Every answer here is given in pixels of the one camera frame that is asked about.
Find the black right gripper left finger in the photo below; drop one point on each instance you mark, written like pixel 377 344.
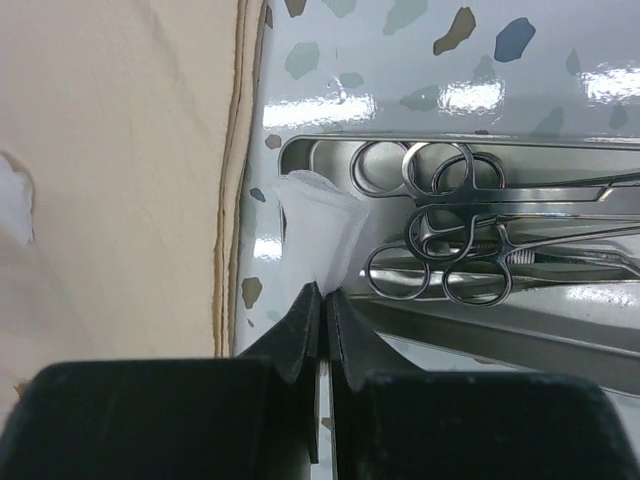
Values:
pixel 253 416

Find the steel hemostat clamp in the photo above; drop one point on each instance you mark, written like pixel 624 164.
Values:
pixel 394 274

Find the steel scissors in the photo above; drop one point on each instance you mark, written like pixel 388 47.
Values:
pixel 417 180

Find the metal instrument tray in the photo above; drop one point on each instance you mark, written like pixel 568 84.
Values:
pixel 591 331

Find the steel tweezers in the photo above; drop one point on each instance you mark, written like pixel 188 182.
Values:
pixel 564 264

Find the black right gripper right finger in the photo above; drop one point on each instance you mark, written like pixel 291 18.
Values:
pixel 395 420

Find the beige cloth drape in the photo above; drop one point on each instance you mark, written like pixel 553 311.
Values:
pixel 132 119

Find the steel forceps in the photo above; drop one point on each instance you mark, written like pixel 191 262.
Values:
pixel 482 234

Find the white gauze pad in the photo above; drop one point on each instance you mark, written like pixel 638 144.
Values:
pixel 328 234
pixel 17 193

